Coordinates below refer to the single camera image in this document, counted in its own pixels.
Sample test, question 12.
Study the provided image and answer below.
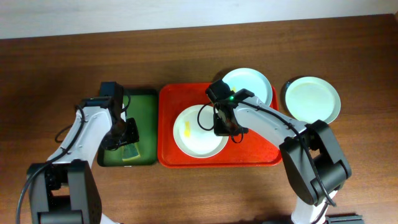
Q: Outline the green yellow sponge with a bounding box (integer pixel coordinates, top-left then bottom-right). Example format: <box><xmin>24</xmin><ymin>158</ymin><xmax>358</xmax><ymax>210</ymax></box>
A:
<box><xmin>122</xmin><ymin>142</ymin><xmax>141</xmax><ymax>162</ymax></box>

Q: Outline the white plate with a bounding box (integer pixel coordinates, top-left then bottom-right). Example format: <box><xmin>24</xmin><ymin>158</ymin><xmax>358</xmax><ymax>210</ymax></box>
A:
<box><xmin>173</xmin><ymin>105</ymin><xmax>229</xmax><ymax>159</ymax></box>

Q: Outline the pale green plate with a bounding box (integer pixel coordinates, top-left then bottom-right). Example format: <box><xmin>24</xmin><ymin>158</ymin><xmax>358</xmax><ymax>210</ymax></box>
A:
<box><xmin>284</xmin><ymin>77</ymin><xmax>341</xmax><ymax>124</ymax></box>

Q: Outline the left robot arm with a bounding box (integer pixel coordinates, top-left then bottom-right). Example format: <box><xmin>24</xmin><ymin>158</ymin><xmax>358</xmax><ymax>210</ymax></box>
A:
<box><xmin>21</xmin><ymin>82</ymin><xmax>139</xmax><ymax>223</ymax></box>

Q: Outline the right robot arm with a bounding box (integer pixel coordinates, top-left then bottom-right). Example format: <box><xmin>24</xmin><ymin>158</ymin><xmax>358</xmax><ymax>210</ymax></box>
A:
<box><xmin>205</xmin><ymin>80</ymin><xmax>361</xmax><ymax>223</ymax></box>

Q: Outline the red plastic tray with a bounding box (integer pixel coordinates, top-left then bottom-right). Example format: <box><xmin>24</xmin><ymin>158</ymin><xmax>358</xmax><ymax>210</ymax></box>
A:
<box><xmin>157</xmin><ymin>83</ymin><xmax>282</xmax><ymax>168</ymax></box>

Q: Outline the dark green tray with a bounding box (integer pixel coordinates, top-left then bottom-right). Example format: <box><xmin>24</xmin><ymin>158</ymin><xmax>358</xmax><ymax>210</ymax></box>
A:
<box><xmin>97</xmin><ymin>89</ymin><xmax>158</xmax><ymax>167</ymax></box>

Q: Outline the light blue plate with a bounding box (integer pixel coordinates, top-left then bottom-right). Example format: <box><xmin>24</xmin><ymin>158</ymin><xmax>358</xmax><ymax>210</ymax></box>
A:
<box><xmin>222</xmin><ymin>68</ymin><xmax>273</xmax><ymax>106</ymax></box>

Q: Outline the right black cable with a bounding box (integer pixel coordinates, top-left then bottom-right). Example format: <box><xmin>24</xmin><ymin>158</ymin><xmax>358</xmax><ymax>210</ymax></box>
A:
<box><xmin>197</xmin><ymin>101</ymin><xmax>338</xmax><ymax>224</ymax></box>

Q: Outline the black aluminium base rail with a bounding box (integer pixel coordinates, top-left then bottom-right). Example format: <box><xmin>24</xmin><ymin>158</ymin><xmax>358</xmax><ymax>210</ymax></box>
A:
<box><xmin>325</xmin><ymin>215</ymin><xmax>364</xmax><ymax>224</ymax></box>

